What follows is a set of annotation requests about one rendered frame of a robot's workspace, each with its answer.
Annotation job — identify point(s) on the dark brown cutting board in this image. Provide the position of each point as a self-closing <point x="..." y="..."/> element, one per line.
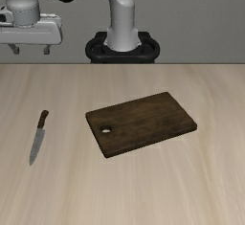
<point x="140" y="123"/>

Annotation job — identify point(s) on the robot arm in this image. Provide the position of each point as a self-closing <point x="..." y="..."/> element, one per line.
<point x="122" y="21"/>

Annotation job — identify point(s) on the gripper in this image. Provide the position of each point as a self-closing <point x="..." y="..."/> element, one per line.
<point x="38" y="32"/>

